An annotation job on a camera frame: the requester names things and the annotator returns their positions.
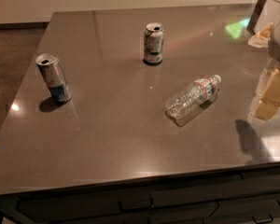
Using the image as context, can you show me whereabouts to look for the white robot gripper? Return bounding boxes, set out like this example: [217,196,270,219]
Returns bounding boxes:
[248,14,280,120]

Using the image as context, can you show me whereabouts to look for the green white soda can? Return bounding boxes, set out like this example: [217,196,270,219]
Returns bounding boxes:
[143,22,164,64]

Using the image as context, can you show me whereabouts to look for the white cylindrical container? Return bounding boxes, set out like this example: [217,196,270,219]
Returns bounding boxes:
[258,0,280,31]

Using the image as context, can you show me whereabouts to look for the clear plastic water bottle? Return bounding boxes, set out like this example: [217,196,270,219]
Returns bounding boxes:
[165,75,221,119]

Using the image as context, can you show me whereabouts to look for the dark cabinet drawers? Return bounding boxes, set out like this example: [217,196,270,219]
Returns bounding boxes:
[0,166,280,224]

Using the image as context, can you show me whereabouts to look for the silver blue energy drink can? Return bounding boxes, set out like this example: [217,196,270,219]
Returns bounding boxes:
[35,53,72,104]

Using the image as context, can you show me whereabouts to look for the dark flat panel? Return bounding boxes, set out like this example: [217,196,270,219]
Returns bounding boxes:
[246,0,267,35]

